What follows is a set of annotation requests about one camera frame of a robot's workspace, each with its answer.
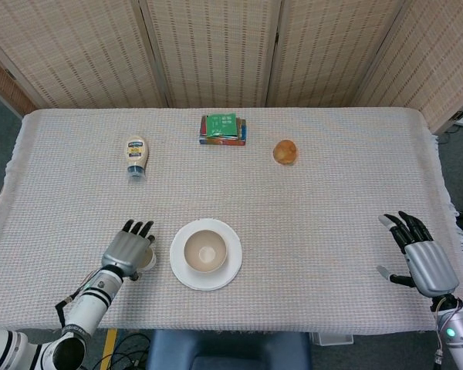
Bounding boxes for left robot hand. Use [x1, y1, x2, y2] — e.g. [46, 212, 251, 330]
[101, 219, 157, 281]

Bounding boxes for beige woven screen panel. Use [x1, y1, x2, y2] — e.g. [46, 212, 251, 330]
[0, 0, 169, 109]
[265, 0, 406, 108]
[354, 0, 463, 135]
[138, 0, 283, 109]

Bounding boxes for beige bowl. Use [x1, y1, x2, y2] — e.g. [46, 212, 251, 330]
[183, 230, 228, 274]

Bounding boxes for green book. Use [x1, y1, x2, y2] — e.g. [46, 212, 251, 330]
[204, 113, 240, 138]

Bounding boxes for white woven tablecloth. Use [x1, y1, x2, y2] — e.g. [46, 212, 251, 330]
[0, 106, 463, 335]

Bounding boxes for brown woven screen panel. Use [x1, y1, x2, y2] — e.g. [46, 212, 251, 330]
[0, 49, 36, 116]

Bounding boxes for blue padded chair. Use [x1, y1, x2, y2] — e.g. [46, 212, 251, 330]
[145, 329, 313, 370]

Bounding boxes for colourful blue-edged book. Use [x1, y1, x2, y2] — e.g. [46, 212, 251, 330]
[198, 135, 247, 146]

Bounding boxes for mayonnaise squeeze bottle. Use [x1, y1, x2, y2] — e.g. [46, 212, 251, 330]
[125, 135, 149, 180]

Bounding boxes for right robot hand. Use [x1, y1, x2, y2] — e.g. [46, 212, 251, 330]
[377, 210, 460, 298]

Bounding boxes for white paper cup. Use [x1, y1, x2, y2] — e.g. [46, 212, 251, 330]
[138, 246, 157, 272]

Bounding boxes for round bread bun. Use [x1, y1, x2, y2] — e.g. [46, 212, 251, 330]
[272, 139, 299, 167]

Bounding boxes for white box under table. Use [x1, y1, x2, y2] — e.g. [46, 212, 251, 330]
[309, 331, 355, 346]

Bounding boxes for white paper plate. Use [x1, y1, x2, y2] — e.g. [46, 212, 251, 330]
[169, 217, 243, 291]

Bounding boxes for black floor cables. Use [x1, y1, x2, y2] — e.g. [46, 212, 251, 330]
[113, 333, 150, 369]

